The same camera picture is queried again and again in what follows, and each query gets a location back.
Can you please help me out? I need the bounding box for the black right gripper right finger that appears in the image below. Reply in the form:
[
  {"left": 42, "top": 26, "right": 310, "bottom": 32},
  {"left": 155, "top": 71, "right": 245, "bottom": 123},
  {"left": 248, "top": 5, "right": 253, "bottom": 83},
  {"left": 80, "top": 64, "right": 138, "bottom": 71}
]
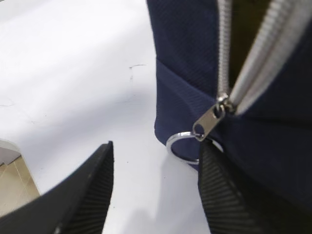
[{"left": 198, "top": 141, "right": 312, "bottom": 234}]

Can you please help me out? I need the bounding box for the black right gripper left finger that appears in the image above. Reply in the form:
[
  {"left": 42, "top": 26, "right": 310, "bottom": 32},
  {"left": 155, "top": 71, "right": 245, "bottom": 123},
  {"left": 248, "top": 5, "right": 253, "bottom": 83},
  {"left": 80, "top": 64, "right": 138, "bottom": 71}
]
[{"left": 0, "top": 141, "right": 114, "bottom": 234}]

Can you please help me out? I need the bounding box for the navy blue lunch bag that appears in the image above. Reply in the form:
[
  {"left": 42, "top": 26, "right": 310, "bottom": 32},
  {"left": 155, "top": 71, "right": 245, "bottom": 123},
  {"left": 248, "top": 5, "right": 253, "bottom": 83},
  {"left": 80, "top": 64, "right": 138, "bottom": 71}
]
[{"left": 145, "top": 0, "right": 312, "bottom": 234}]

